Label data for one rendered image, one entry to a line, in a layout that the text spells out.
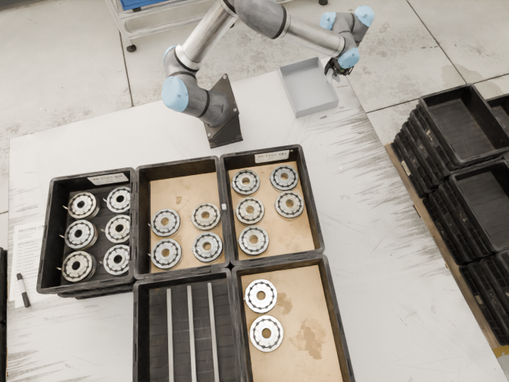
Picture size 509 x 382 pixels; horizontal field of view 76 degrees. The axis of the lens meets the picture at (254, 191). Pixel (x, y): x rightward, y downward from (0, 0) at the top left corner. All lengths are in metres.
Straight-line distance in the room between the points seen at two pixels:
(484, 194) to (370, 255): 0.87
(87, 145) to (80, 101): 1.23
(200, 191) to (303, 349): 0.64
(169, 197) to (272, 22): 0.69
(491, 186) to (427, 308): 0.90
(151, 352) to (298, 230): 0.61
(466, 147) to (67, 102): 2.65
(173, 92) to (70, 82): 1.84
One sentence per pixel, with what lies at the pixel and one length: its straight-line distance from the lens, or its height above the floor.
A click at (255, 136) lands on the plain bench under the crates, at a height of 0.70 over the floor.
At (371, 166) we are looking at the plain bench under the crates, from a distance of 1.47.
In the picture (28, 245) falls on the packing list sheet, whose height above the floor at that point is 0.70.
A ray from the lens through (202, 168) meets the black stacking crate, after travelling 1.23.
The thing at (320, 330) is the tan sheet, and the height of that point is 0.83.
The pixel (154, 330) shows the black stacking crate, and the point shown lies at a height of 0.83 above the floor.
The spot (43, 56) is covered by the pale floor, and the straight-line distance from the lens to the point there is 3.36.
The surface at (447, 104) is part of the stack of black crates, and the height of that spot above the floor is 0.49.
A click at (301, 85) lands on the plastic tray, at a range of 1.65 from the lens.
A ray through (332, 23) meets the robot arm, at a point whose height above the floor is 1.09.
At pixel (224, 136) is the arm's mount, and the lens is 1.42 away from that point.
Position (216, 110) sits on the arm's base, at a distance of 1.33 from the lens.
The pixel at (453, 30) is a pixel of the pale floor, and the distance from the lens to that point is 3.31.
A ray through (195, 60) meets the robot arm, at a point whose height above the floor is 1.04.
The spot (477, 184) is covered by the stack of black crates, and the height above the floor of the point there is 0.38.
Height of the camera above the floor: 1.94
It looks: 66 degrees down
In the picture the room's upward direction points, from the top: 5 degrees counter-clockwise
